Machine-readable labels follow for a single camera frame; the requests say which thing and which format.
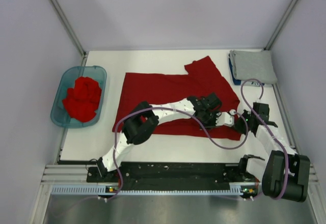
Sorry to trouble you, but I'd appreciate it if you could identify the dark red t-shirt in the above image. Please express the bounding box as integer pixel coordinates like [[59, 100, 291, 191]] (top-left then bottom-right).
[[112, 56, 240, 141]]

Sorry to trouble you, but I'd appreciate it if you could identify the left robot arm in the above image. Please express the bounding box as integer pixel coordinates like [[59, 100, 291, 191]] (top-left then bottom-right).
[[97, 93, 233, 182]]

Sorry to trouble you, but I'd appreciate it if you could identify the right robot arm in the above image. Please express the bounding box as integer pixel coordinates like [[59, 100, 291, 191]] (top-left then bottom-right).
[[233, 102, 310, 202]]

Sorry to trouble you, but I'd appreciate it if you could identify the folded blue white t-shirt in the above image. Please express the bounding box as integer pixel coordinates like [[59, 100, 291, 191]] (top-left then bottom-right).
[[227, 53, 275, 88]]

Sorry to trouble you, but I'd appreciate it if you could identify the folded grey t-shirt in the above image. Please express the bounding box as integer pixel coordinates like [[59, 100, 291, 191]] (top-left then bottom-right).
[[229, 50, 278, 85]]

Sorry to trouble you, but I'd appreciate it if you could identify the bright red t-shirt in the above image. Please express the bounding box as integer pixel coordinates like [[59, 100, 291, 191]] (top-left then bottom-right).
[[62, 76, 102, 123]]

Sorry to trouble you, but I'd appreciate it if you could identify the teal plastic bin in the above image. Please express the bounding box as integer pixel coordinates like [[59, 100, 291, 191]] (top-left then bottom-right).
[[50, 66, 107, 128]]

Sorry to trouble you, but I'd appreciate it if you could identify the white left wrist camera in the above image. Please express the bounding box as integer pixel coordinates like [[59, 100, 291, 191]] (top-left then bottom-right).
[[219, 109, 236, 127]]

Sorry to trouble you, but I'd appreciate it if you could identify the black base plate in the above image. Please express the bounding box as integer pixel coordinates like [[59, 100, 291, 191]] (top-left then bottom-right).
[[87, 162, 258, 191]]

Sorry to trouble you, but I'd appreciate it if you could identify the grey slotted cable duct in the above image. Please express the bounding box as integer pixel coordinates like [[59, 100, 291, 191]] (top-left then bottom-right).
[[50, 184, 258, 197]]

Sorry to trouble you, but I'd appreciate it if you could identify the aluminium frame rail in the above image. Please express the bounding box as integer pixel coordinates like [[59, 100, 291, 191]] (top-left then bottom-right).
[[40, 164, 319, 184]]

